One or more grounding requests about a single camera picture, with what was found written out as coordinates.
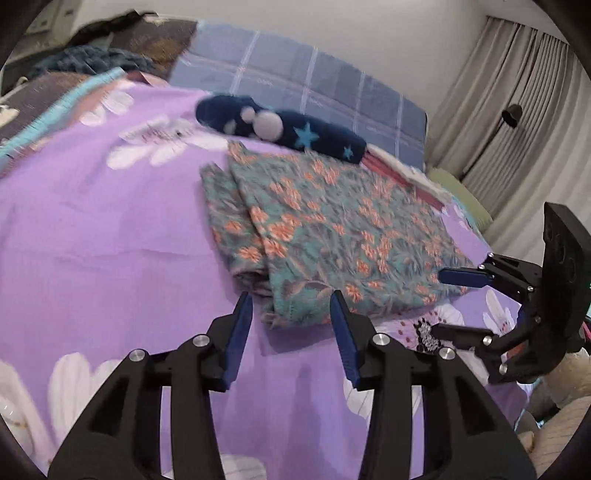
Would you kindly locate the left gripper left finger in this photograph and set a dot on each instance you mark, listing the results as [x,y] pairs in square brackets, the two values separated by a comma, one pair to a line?
[227,338]

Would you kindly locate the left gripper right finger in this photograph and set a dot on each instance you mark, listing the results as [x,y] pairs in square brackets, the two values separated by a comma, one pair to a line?
[353,333]

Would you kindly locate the folded pink cloth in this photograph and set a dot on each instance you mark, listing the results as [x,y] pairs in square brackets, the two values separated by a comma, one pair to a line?
[377,166]

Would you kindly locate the dark deer-print quilt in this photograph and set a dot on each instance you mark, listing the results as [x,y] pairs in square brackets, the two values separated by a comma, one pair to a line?
[132,41]

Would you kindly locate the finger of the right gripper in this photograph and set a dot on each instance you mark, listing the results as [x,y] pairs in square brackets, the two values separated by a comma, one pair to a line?
[461,335]
[467,277]

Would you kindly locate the green pillow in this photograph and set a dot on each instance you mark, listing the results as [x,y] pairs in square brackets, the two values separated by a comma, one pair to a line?
[481,217]

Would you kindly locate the black wall lamp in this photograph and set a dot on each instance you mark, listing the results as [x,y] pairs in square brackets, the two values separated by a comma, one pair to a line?
[512,115]

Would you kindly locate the right forearm cream sweater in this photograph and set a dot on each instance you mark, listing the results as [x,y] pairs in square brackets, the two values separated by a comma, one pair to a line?
[567,387]

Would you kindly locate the black garment on headboard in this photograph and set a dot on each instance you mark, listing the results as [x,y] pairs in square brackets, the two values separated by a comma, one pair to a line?
[104,28]

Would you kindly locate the blue plaid pillow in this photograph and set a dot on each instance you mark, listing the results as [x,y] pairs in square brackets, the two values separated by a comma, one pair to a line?
[281,73]

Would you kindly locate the dark teal crumpled blanket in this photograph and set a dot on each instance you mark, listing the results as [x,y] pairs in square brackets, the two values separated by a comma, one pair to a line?
[91,60]

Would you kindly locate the navy star fleece garment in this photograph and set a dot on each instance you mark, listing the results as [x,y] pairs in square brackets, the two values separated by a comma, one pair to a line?
[240,116]

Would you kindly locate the folded cream cloth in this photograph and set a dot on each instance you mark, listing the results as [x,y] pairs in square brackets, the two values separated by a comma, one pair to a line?
[409,173]

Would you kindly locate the beige curtain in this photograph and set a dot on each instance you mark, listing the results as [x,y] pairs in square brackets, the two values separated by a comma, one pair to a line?
[514,172]

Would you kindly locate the teal floral garment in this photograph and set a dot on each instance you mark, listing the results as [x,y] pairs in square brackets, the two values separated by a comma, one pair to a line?
[296,227]

